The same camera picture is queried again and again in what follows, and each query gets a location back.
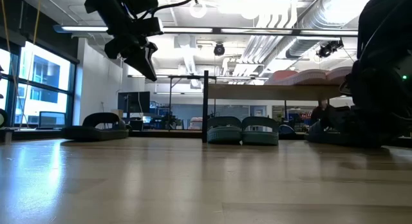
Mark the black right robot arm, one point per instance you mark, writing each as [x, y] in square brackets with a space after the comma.
[386, 24]

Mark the large dark-framed window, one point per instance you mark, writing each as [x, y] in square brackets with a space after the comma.
[45, 69]

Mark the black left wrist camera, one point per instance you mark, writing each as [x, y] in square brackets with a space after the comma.
[151, 27]

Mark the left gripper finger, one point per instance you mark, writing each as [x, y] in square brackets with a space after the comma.
[143, 64]
[152, 51]

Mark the black monitor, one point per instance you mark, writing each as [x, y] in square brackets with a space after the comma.
[133, 101]

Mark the pink foam slide sandal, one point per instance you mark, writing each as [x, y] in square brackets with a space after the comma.
[302, 77]
[338, 75]

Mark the black ceiling light rail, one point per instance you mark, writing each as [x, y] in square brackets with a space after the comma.
[225, 30]

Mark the black ceiling-mounted camera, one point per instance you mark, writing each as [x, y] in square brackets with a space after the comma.
[328, 48]

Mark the black foam slide sandal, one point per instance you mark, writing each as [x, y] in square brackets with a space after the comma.
[325, 137]
[95, 134]

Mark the thin black metal frame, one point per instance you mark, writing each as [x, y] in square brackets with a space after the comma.
[170, 98]

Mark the small cardboard box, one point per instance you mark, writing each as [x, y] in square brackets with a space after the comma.
[116, 113]

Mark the person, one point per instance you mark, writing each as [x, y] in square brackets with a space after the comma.
[318, 112]

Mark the black-framed wooden shelf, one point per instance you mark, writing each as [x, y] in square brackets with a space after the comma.
[257, 92]

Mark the blue round object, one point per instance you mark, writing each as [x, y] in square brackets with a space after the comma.
[286, 130]

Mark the silver ventilation duct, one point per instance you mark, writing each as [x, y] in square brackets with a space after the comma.
[322, 14]

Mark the black ceiling spotlight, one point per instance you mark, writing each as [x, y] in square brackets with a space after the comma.
[219, 49]

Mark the teal foam slide sandal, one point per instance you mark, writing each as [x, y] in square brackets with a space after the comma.
[224, 135]
[260, 135]

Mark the open laptop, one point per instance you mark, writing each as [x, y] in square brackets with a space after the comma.
[51, 120]

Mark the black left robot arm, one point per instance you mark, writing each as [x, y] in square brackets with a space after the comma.
[109, 8]

